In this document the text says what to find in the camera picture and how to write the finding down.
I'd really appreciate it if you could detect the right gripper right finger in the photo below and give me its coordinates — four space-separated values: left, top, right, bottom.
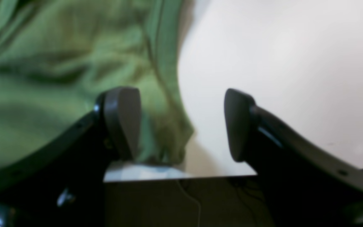
224 89 363 227

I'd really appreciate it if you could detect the green t-shirt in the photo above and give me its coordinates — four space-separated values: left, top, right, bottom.
0 0 193 168

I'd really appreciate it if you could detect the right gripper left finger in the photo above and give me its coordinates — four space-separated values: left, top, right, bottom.
0 86 141 227

